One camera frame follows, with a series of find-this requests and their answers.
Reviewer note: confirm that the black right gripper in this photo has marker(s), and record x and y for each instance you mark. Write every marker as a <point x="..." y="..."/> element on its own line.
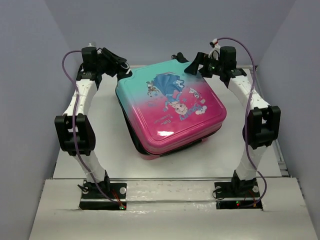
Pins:
<point x="200" y="59"/>

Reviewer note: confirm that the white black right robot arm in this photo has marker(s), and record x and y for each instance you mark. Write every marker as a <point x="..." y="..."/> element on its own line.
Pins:
<point x="261" y="122"/>

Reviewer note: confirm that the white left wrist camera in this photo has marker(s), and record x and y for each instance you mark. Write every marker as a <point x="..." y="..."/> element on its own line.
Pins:
<point x="91" y="44"/>

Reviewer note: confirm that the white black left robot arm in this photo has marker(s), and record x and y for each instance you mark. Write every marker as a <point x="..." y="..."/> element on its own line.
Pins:
<point x="74" y="130"/>

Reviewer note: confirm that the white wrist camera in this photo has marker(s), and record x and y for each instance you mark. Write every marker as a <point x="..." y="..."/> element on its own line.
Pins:
<point x="215" y="47"/>
<point x="91" y="44"/>

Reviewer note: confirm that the pink teal kids suitcase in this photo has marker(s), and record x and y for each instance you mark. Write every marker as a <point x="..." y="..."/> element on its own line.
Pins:
<point x="167" y="110"/>

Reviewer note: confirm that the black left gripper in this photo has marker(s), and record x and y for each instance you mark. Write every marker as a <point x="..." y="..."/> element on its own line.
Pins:
<point x="115" y="66"/>

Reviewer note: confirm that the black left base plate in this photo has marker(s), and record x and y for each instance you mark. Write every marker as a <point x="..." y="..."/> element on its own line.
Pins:
<point x="92" y="199"/>

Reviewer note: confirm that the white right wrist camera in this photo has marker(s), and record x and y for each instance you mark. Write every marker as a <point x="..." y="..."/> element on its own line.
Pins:
<point x="215" y="47"/>

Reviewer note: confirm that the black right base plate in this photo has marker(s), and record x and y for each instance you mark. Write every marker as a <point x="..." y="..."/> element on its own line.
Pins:
<point x="227" y="199"/>

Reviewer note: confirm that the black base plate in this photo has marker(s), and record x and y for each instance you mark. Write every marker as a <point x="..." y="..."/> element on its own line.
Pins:
<point x="227" y="199"/>
<point x="92" y="199"/>

